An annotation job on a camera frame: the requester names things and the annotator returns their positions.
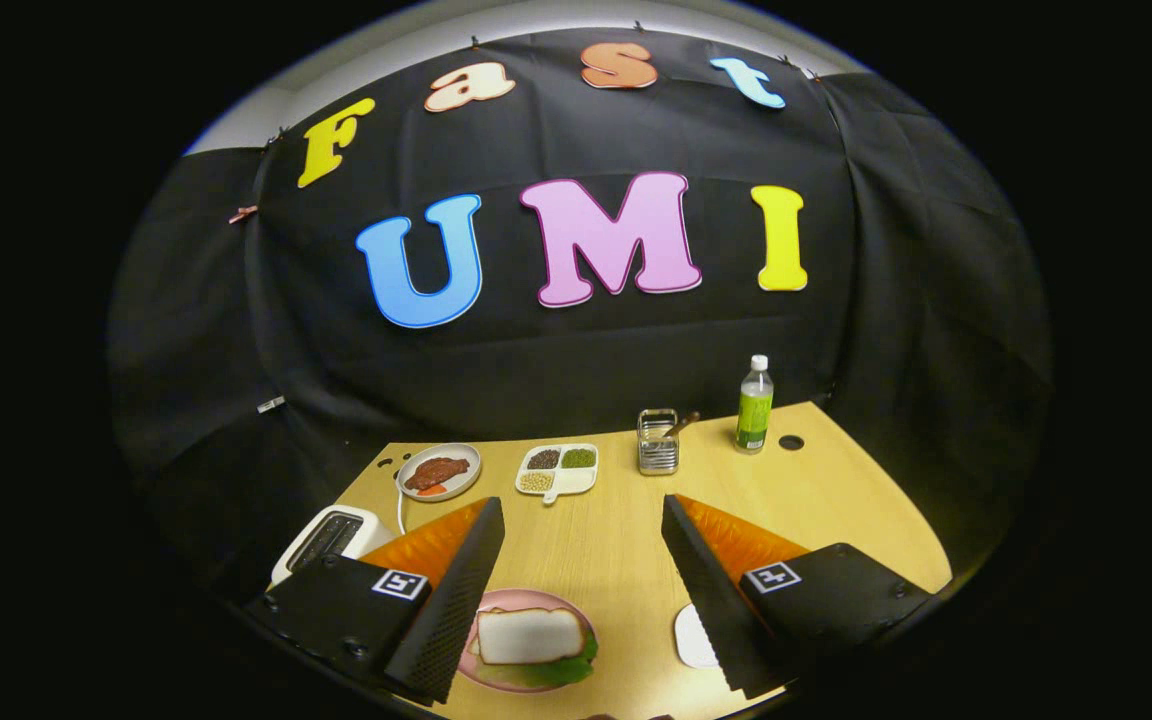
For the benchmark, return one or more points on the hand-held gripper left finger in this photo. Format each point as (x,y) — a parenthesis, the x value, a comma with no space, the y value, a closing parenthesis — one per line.
(451,615)

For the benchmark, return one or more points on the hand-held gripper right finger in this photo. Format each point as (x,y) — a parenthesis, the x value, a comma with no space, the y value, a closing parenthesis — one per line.
(706,600)

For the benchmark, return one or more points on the plain toast bread slice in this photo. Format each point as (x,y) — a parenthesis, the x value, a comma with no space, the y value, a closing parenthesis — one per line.
(531,635)

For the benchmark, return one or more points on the green lettuce leaf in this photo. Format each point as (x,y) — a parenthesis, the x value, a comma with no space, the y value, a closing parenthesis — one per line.
(546,675)

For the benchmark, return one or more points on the white square plate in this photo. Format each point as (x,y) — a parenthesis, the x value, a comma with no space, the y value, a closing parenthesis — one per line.
(691,640)

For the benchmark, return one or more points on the pink plate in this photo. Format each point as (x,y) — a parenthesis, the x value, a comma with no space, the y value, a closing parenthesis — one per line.
(521,597)

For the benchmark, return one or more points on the white toaster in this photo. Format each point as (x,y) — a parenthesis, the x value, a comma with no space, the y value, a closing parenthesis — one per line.
(376,528)

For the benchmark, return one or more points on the orange carrot slice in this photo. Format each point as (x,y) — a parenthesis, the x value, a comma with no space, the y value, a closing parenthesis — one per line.
(432,490)

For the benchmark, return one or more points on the brown meat steak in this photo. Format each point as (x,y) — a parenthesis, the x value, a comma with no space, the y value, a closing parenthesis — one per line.
(436,470)

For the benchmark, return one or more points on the pile of yellow soybeans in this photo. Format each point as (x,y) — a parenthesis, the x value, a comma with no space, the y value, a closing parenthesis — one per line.
(536,481)

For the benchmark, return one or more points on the round grey plate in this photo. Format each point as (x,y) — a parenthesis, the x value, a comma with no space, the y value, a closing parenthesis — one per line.
(468,457)

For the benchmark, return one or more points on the white divided dish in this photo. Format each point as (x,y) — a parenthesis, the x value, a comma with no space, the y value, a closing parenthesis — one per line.
(576,483)

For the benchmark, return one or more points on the pile of dark beans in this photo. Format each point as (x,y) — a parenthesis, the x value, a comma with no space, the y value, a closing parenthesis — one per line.
(543,459)

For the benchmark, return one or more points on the pile of green beans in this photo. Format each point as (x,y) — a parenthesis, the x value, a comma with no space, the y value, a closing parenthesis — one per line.
(578,458)

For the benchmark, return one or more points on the green label water bottle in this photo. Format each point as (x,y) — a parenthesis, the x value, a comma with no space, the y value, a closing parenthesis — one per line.
(754,410)

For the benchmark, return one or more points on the white backdrop clip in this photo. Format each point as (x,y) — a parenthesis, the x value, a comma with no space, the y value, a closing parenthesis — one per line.
(271,404)

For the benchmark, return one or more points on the black backdrop cloth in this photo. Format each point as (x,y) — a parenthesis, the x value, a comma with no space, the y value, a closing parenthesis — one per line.
(556,340)

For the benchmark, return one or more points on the pink backdrop clip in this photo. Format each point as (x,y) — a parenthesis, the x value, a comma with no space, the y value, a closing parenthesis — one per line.
(242,214)

